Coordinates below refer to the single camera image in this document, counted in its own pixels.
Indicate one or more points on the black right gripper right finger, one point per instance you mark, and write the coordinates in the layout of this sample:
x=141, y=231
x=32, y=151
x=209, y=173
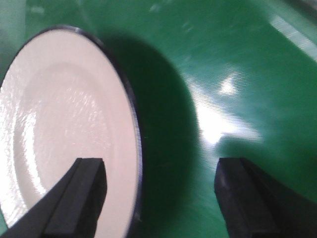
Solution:
x=256, y=205

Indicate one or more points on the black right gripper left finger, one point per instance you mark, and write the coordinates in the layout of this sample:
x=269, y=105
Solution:
x=71, y=209

